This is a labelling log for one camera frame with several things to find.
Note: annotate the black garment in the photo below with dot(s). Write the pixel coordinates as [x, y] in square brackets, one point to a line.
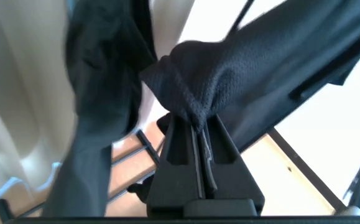
[260, 62]

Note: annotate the black clothes rack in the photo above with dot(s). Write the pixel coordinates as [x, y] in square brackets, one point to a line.
[150, 146]

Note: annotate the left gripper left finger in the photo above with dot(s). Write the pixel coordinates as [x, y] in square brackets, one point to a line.
[173, 186]

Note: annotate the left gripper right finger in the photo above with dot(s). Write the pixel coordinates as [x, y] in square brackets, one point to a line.
[235, 183]

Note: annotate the beige curtain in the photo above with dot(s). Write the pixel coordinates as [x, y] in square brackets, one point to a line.
[18, 77]

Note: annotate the black shorts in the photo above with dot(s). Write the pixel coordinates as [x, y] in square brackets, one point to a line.
[99, 77]

